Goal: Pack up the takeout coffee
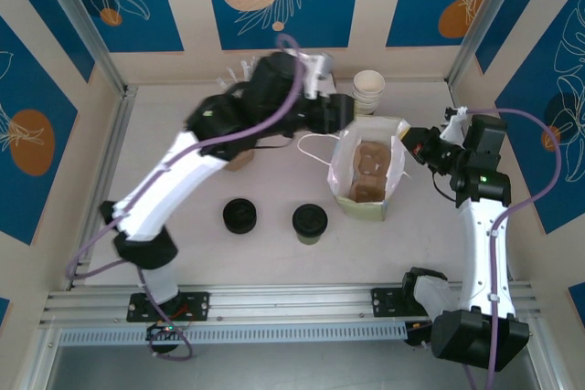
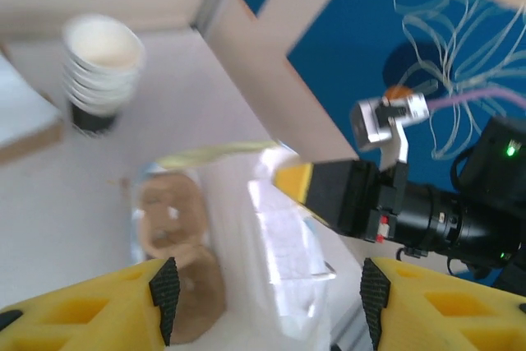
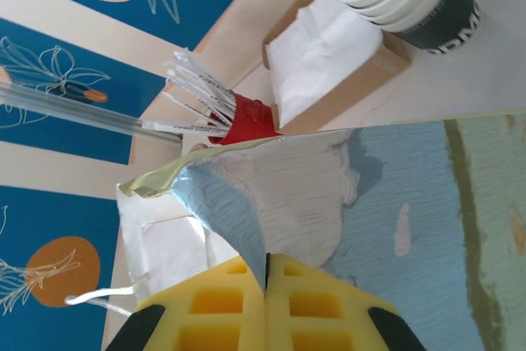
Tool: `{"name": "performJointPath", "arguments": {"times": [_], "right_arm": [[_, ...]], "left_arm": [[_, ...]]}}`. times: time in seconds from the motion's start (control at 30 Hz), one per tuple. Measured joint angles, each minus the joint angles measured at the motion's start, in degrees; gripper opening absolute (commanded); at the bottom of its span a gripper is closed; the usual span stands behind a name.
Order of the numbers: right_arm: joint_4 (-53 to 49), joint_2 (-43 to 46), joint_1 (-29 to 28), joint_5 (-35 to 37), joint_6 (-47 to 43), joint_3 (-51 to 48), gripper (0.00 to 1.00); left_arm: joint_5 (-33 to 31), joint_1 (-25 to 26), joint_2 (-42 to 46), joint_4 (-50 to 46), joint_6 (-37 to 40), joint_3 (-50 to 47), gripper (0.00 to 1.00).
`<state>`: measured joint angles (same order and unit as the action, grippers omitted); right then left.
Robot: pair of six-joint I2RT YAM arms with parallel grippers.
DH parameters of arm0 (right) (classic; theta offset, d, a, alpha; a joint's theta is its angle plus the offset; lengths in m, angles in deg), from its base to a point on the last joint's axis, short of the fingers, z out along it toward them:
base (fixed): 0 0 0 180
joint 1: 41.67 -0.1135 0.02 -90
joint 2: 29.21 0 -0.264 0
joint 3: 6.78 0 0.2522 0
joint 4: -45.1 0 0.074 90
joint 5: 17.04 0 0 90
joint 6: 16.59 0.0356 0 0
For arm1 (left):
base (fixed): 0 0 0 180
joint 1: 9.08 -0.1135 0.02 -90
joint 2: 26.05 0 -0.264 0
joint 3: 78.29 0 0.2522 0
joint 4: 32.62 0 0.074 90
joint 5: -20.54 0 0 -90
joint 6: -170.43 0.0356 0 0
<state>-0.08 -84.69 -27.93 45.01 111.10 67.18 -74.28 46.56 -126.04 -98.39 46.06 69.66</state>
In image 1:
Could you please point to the beige pulp cup carrier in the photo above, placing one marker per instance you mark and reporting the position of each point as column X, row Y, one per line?
column 370, row 171

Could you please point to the printed paper takeout bag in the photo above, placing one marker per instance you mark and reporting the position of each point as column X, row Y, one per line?
column 361, row 212

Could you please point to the black plastic coffee lid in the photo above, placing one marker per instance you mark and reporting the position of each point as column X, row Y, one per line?
column 311, row 220

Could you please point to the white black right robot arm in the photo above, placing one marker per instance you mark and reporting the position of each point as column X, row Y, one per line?
column 486, row 262

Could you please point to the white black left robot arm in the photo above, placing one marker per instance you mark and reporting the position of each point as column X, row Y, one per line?
column 164, row 193

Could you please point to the stack of paper cups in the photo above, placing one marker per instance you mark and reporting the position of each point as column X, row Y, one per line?
column 368, row 88

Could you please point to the bundle of wrapped white stirrers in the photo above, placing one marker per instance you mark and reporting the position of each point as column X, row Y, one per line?
column 233, row 75

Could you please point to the stack of beige cup carriers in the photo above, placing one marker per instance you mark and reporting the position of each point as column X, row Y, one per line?
column 240, row 161

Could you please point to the black control board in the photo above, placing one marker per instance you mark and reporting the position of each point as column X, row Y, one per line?
column 160, row 333
column 418, row 333

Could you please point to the aluminium frame post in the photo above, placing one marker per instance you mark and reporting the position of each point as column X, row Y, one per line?
column 489, row 11
column 82, row 20

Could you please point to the aluminium side rail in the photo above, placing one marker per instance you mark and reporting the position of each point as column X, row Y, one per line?
column 107, row 166

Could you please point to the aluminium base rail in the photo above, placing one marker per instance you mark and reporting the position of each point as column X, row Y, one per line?
column 283, row 301

